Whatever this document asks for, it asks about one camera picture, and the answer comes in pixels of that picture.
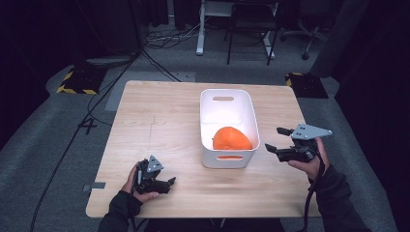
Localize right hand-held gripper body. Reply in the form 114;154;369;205
276;123;334;163

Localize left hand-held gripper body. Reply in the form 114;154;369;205
134;155;172;195

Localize orange plush toy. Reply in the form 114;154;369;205
212;126;253;160

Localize white plastic storage bin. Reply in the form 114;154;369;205
199;88;261;169

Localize person's left hand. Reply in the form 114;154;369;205
121;161;161;204

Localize person's right hand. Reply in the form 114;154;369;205
287;137;331;182

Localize grey tape piece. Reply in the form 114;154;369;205
82;182;106;193

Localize office chair with casters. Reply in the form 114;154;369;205
279;0;339;61

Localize black metal chair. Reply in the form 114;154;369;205
224;0;280;67

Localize left hand-held gripper cable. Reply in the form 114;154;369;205
128;160;144;232

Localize hand-held gripper cable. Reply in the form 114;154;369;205
299;148;327;232
128;160;144;232

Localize right hand-held gripper cable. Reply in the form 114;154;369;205
299;148;327;232

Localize black yellow striped base plate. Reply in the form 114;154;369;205
284;72;329;100
56;66;109;96

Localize bundle of floor cables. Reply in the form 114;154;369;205
143;17;207;50

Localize white desk frame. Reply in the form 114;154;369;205
195;0;277;60

